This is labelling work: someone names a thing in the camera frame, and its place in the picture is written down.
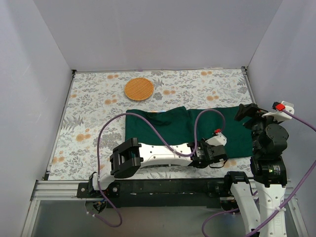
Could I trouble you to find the floral patterned table mat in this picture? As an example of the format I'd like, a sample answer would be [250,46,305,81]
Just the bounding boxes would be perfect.
[48,69,252,181]

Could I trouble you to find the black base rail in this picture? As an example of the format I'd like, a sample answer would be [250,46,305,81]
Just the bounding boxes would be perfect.
[76,178,237,209]

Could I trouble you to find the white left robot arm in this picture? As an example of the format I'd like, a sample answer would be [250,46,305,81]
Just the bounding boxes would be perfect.
[88,133,228,198]

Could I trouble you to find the green surgical cloth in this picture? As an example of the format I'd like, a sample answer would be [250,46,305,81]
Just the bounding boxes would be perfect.
[125,107,252,158]

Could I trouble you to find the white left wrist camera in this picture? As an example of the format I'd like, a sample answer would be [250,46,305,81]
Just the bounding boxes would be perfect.
[206,129,227,146]

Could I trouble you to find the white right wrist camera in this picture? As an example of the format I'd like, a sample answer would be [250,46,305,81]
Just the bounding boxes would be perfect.
[261,101,294,123]

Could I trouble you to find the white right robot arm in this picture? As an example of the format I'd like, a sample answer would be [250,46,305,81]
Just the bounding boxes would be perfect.
[223,103,289,237]

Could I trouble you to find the round woven bamboo tray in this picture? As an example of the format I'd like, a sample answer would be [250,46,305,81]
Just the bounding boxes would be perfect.
[124,78,154,101]

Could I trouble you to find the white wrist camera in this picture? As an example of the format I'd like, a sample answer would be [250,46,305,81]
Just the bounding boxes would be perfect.
[261,101,294,123]
[206,129,227,146]

